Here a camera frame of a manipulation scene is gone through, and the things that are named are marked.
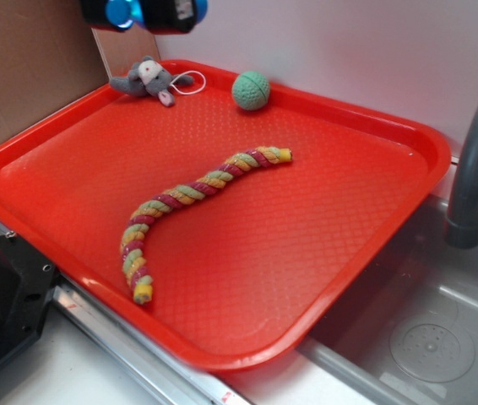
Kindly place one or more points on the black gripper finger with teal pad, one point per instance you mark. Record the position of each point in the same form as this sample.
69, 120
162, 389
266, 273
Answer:
163, 17

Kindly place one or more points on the blue plastic bottle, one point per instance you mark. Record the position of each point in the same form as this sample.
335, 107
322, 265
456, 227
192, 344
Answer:
124, 14

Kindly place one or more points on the grey plush mouse toy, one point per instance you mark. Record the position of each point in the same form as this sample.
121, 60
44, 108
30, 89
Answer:
150, 78

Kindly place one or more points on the green rubber ball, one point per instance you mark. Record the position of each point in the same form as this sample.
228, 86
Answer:
251, 91

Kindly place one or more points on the brown cardboard panel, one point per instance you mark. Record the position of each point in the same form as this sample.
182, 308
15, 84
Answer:
50, 57

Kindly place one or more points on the red plastic tray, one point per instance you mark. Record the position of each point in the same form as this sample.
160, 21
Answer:
242, 276

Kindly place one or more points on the grey toy faucet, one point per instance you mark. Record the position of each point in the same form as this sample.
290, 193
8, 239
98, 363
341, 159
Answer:
475, 164

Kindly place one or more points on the grey toy sink basin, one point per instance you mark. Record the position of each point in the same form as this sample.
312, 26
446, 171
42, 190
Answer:
406, 330

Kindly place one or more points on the twisted multicolour rope toy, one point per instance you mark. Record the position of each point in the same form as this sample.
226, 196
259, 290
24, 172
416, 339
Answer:
132, 244

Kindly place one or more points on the aluminium rail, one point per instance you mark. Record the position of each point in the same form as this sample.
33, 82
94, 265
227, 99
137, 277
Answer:
86, 355

